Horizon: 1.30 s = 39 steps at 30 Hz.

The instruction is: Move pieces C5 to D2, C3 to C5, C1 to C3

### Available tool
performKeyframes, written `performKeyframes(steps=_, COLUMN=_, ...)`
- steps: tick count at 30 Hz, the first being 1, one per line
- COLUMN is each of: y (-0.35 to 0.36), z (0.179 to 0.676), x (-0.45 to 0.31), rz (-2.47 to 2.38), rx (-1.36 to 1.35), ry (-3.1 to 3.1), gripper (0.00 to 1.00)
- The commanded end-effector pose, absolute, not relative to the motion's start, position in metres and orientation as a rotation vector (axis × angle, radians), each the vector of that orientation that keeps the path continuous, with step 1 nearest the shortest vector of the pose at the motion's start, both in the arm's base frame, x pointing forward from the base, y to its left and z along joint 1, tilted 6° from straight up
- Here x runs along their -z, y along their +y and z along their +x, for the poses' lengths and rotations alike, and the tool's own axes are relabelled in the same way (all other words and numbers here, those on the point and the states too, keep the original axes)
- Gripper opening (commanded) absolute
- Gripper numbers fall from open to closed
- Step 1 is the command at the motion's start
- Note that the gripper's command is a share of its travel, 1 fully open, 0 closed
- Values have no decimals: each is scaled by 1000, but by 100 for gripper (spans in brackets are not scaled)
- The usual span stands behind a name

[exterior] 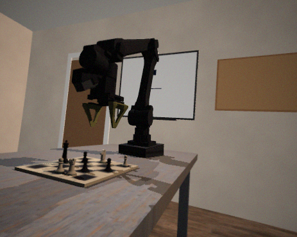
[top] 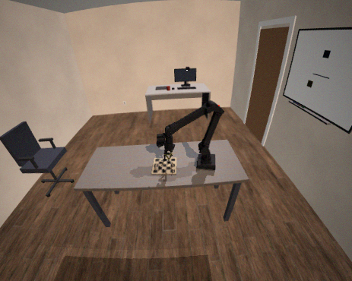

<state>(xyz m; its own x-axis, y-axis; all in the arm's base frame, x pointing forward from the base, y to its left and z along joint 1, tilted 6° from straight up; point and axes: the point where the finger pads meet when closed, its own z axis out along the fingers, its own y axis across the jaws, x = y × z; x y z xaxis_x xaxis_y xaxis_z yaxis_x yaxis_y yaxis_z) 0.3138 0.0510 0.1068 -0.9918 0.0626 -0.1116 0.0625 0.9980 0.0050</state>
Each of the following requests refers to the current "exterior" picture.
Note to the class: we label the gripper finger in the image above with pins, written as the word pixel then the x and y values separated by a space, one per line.
pixel 98 109
pixel 112 106

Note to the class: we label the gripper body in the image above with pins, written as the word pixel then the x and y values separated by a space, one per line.
pixel 104 98

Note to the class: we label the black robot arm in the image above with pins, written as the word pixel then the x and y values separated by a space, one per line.
pixel 94 60

